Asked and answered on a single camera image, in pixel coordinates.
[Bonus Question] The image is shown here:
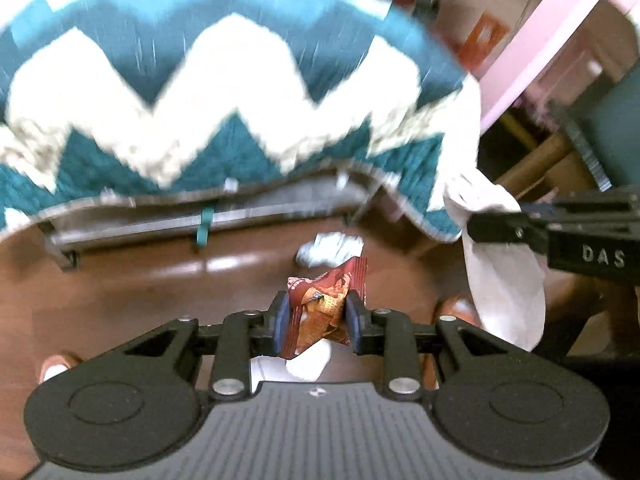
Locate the wooden chair frame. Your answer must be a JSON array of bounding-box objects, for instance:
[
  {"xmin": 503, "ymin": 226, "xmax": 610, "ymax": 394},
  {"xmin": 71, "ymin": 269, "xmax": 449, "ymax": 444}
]
[{"xmin": 492, "ymin": 110, "xmax": 581, "ymax": 196}]

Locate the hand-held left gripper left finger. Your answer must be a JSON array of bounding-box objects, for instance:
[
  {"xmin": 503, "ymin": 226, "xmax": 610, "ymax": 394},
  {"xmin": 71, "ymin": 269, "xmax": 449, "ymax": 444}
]
[{"xmin": 121, "ymin": 291, "xmax": 292, "ymax": 402}]

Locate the red snack wrapper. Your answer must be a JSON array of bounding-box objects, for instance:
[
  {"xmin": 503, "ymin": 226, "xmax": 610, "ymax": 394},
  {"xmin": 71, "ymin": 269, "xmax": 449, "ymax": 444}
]
[{"xmin": 286, "ymin": 256, "xmax": 369, "ymax": 360}]

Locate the cardboard box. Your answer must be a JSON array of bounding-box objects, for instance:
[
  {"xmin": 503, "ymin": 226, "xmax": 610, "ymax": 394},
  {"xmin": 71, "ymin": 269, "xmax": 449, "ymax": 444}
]
[{"xmin": 434, "ymin": 0, "xmax": 548, "ymax": 81}]

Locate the grey metal bed frame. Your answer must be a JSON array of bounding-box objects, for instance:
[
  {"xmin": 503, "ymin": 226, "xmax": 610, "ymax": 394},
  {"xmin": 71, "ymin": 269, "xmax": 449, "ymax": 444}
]
[{"xmin": 42, "ymin": 172, "xmax": 373, "ymax": 272}]

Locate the pink panel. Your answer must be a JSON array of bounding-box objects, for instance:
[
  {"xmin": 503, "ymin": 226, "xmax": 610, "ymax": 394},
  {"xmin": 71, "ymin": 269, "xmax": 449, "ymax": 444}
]
[{"xmin": 477, "ymin": 0, "xmax": 640, "ymax": 133}]

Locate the teal white zigzag blanket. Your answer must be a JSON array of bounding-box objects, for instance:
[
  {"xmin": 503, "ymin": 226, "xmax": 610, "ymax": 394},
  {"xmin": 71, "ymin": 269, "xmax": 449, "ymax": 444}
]
[{"xmin": 0, "ymin": 0, "xmax": 483, "ymax": 243}]

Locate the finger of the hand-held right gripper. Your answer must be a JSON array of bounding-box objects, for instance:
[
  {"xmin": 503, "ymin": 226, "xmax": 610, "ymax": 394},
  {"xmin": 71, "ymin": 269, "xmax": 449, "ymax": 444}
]
[
  {"xmin": 517, "ymin": 199, "xmax": 608, "ymax": 218},
  {"xmin": 466, "ymin": 211, "xmax": 551, "ymax": 257}
]

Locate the flat white paper scrap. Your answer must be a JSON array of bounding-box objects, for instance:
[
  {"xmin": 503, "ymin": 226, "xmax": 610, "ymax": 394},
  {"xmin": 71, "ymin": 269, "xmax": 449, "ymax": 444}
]
[{"xmin": 249, "ymin": 341, "xmax": 334, "ymax": 382}]

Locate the green strap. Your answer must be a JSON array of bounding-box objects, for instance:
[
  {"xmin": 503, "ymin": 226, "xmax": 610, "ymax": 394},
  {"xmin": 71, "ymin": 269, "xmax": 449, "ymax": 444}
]
[{"xmin": 194, "ymin": 207, "xmax": 216, "ymax": 252}]

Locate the crumpled white paper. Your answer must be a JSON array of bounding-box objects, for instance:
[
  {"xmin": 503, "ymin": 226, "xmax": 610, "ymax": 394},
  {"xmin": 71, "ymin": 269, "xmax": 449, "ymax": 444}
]
[{"xmin": 295, "ymin": 233, "xmax": 364, "ymax": 268}]

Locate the white tissue paper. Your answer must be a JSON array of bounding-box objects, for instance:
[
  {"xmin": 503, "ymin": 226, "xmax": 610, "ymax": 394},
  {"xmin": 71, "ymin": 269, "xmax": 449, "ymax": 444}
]
[{"xmin": 442, "ymin": 167, "xmax": 547, "ymax": 352}]

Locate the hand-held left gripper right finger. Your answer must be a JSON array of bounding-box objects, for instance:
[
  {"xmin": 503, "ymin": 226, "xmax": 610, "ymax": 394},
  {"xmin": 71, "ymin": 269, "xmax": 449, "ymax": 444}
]
[{"xmin": 345, "ymin": 290, "xmax": 507, "ymax": 403}]

